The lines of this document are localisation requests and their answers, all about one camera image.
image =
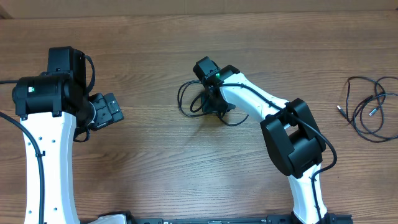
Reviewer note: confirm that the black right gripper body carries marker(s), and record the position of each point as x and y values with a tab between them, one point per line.
215	103

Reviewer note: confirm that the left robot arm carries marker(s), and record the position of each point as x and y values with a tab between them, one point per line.
54	108

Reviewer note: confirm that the brown cardboard back panel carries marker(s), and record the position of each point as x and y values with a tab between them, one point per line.
31	9

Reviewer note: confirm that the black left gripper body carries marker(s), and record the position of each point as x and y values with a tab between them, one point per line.
105	112

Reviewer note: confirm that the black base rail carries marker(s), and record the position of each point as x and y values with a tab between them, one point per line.
127	217

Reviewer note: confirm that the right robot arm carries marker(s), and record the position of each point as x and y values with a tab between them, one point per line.
293	140

